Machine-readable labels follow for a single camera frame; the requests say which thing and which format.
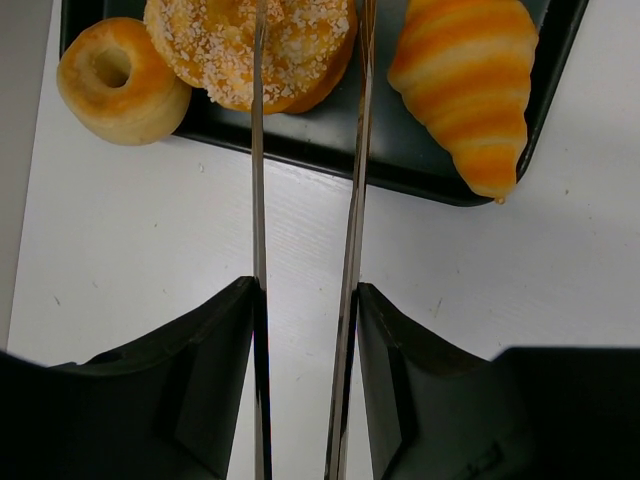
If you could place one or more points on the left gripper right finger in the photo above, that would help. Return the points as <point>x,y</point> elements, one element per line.
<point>435,411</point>

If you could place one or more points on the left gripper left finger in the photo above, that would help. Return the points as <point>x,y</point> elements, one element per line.
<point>163,406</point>

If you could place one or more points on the metal tongs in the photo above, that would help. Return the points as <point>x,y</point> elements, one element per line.
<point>337,442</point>

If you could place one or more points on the sugared round bread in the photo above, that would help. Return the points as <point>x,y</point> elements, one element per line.
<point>210,45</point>

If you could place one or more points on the striped croissant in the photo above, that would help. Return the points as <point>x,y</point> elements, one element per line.
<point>463,71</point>

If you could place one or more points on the small ring bread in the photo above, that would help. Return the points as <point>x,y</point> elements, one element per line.
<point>118,86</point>

